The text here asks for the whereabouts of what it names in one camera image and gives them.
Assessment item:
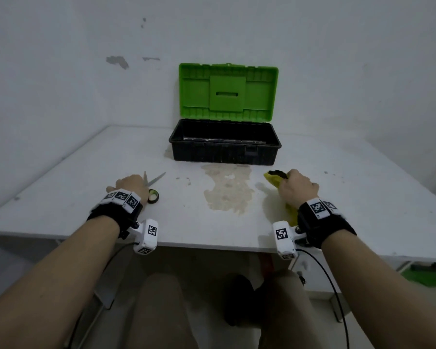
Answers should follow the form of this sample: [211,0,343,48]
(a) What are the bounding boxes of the person's left forearm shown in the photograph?
[0,215,120,349]

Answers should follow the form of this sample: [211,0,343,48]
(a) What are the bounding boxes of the black right wrist strap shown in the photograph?
[297,201,357,250]

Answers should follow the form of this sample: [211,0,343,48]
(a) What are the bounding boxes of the black toolbox with green lid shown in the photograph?
[169,63,282,166]

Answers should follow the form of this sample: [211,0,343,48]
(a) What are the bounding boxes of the person's black shoe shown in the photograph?
[223,274,265,327]

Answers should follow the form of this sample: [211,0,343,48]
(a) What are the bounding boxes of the green object under table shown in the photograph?
[401,268,436,288]

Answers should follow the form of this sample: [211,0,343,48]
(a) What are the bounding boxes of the black wrist strap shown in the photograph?
[297,201,357,250]
[87,201,144,239]

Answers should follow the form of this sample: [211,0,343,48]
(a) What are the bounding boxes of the yellow cloth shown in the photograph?
[263,170,301,226]

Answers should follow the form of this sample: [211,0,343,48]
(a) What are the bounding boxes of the person's right hand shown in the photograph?
[278,169,320,210]

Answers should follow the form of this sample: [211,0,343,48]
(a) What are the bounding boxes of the person's left hand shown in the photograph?
[106,174,150,206]

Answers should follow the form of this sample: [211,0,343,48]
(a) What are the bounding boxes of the black right camera cable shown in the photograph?
[295,248,350,349]

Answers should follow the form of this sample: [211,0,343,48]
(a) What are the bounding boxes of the scissors with green black handle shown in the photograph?
[143,171,167,205]

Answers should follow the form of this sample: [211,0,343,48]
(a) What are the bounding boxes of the person's leg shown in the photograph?
[126,273,199,349]
[257,269,326,349]

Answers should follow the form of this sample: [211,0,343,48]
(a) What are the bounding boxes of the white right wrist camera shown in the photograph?
[272,220,299,260]

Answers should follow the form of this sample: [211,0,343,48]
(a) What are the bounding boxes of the black left wrist strap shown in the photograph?
[87,201,144,239]

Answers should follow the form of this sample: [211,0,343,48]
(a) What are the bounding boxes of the black camera cable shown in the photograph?
[295,248,350,349]
[66,242,140,349]

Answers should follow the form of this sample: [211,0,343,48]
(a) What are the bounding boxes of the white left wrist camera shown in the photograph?
[132,218,160,256]

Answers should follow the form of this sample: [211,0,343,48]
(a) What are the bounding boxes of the white table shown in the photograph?
[0,125,436,324]

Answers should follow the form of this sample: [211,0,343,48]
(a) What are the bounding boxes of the person's right forearm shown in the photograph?
[321,229,436,349]

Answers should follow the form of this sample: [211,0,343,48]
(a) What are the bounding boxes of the black left camera cable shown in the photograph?
[66,242,140,349]

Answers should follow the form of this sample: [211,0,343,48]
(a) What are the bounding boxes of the white right wrist marker block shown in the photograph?
[307,198,339,219]

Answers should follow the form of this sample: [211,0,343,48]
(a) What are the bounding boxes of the person's left leg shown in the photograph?
[126,273,199,349]

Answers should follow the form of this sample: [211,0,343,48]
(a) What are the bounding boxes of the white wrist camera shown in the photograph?
[272,220,299,260]
[132,218,160,256]

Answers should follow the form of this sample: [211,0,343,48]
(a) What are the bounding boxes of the white wrist marker block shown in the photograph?
[307,198,339,219]
[100,188,142,214]

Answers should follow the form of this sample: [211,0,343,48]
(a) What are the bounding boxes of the white left wrist marker block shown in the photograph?
[100,188,142,214]

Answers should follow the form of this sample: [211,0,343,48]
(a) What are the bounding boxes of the person's right leg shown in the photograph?
[257,269,326,349]

